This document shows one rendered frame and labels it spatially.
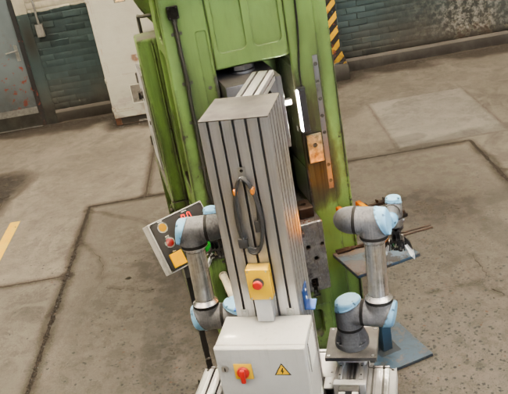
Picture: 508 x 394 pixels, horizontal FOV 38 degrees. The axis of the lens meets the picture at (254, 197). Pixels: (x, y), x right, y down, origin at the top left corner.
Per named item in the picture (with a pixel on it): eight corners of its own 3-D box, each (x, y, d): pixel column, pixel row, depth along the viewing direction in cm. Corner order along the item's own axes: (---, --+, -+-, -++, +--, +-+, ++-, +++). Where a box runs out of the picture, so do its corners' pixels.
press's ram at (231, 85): (306, 142, 403) (296, 71, 386) (238, 159, 397) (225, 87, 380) (284, 121, 440) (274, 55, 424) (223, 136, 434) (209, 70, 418)
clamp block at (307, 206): (314, 216, 421) (313, 206, 418) (300, 220, 420) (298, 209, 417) (308, 208, 432) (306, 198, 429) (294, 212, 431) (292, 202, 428)
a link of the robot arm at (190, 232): (226, 333, 329) (204, 220, 312) (193, 336, 331) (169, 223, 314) (228, 320, 340) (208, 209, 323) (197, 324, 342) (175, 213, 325)
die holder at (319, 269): (331, 286, 435) (322, 220, 416) (270, 304, 429) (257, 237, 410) (302, 245, 485) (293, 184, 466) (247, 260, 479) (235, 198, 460)
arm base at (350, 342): (368, 352, 318) (366, 333, 314) (333, 352, 322) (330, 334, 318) (370, 331, 331) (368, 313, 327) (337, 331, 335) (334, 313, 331)
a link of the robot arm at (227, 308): (252, 331, 329) (248, 306, 323) (223, 334, 330) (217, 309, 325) (254, 316, 339) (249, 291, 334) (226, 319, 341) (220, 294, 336)
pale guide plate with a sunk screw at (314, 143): (324, 160, 423) (321, 132, 416) (309, 164, 421) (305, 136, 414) (323, 159, 425) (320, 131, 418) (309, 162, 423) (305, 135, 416)
